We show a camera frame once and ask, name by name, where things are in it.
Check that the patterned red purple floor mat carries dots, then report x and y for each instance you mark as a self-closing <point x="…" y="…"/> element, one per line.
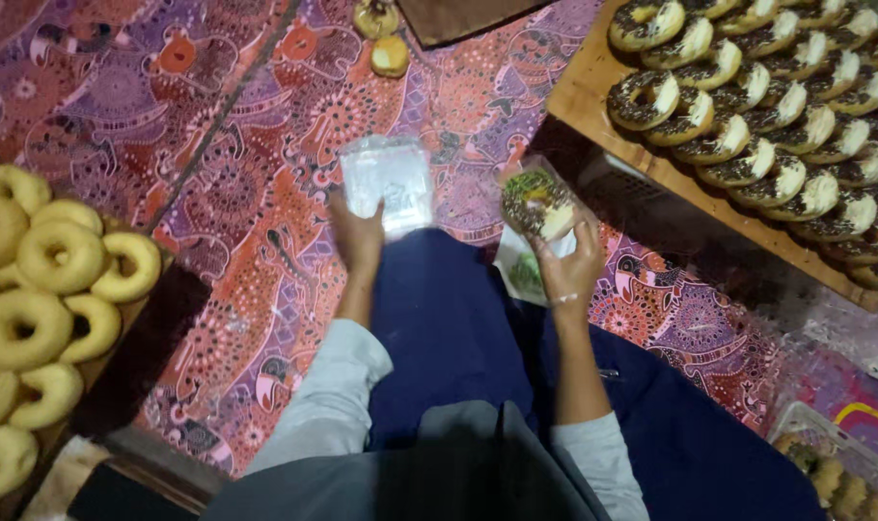
<point x="265" y="188"/>

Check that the dark tray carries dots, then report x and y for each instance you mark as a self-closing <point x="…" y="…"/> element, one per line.
<point x="131" y="340"/>

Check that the wooden board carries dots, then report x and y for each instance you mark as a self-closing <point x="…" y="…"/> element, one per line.
<point x="613" y="116"/>

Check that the person's grey top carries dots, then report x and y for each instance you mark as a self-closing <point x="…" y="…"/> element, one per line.
<point x="410" y="463"/>

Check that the pink purple bag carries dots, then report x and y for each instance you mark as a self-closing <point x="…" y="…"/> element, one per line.
<point x="864" y="412"/>

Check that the brown flat board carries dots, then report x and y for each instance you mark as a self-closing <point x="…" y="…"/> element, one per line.
<point x="461" y="18"/>

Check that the white basket of packed donuts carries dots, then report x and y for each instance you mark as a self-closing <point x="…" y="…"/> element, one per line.
<point x="837" y="467"/>

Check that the person's blue trousers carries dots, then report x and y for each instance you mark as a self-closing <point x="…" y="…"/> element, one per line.
<point x="482" y="347"/>

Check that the person's right hand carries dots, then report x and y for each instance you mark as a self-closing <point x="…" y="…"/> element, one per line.
<point x="571" y="273"/>

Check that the heap of plain yellow donuts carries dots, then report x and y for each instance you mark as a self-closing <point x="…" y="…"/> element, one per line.
<point x="30" y="304"/>

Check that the bagged chocolate sprinkle donut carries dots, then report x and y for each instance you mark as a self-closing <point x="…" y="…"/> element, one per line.
<point x="537" y="203"/>

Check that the person's left hand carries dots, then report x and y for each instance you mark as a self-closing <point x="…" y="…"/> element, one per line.
<point x="357" y="239"/>

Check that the white plastic bag green label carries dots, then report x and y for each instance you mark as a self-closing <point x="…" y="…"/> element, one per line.
<point x="523" y="269"/>

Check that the plain yellow round bun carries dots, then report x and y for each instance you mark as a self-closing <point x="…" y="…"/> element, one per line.
<point x="390" y="56"/>

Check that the rows of chocolate cream donuts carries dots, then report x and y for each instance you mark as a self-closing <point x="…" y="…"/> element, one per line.
<point x="779" y="116"/>

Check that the white cloth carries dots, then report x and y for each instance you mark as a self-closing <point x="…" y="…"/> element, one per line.
<point x="64" y="477"/>

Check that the stack of clear plastic bags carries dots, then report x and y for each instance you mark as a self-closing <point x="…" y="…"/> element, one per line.
<point x="387" y="184"/>

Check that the clear plastic sheet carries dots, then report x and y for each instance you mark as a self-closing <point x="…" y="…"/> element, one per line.
<point x="837" y="325"/>

